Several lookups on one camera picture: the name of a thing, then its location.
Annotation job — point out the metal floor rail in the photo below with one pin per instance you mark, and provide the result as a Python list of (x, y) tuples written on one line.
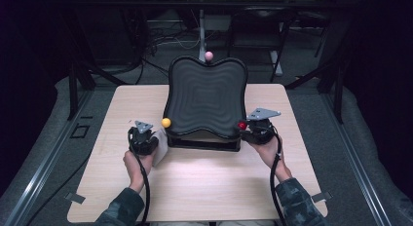
[(42, 169), (357, 169)]

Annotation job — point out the black chair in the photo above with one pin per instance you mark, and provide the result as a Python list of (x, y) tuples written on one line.
[(259, 11)]

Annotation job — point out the pink ball knob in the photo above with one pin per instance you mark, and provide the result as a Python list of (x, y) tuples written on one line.
[(208, 56)]

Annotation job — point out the red ball knob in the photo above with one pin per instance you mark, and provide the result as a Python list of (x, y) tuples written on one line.
[(242, 125)]

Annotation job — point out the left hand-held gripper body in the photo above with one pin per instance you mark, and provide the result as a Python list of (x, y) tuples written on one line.
[(141, 143)]

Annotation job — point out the black wavy tray stand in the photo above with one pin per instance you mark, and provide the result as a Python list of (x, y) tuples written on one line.
[(206, 96)]

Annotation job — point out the black metal stand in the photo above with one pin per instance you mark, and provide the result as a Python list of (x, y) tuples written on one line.
[(73, 89), (338, 89)]

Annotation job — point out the person's right hand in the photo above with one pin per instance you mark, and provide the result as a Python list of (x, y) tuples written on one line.
[(271, 156)]

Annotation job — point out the grey cleaning cloth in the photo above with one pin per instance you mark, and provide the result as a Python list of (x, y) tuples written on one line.
[(161, 148)]

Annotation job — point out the white table leg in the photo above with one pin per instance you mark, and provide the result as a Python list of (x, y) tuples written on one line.
[(202, 34), (276, 63)]

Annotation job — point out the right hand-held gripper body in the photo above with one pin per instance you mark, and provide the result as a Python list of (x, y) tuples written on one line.
[(261, 131)]

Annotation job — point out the yellow ball knob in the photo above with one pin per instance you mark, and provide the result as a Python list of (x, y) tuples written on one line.
[(166, 122)]

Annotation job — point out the person's left hand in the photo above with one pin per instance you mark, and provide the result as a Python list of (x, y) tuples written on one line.
[(138, 169)]

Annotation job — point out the grey tape strip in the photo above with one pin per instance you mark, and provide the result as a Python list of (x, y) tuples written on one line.
[(323, 196), (75, 198)]

